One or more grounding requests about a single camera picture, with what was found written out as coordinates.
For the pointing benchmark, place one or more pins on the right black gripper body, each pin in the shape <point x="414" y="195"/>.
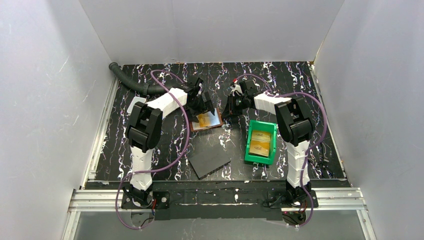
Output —
<point x="234" y="104"/>

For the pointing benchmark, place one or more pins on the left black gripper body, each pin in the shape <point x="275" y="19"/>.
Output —
<point x="201" y="99"/>

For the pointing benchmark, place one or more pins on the green plastic card tray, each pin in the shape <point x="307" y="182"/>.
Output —
<point x="262" y="126"/>

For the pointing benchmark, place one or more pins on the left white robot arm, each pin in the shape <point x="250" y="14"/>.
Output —
<point x="145" y="126"/>

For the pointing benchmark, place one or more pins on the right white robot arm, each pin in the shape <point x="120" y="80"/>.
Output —
<point x="294" y="122"/>

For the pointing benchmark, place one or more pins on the gold VIP credit card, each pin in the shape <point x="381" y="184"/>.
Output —
<point x="262" y="136"/>

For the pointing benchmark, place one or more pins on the cards in green tray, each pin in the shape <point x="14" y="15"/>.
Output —
<point x="259" y="148"/>

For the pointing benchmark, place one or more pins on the black foam block front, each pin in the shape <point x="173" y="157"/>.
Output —
<point x="208" y="159"/>

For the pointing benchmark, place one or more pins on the white plastic box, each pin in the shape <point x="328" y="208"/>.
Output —
<point x="135" y="100"/>

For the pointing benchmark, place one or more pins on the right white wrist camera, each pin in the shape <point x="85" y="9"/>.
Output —
<point x="236" y="88"/>

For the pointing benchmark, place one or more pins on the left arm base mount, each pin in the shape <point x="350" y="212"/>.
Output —
<point x="149" y="200"/>

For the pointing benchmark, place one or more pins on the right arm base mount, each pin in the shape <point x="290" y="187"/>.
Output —
<point x="294" y="208"/>

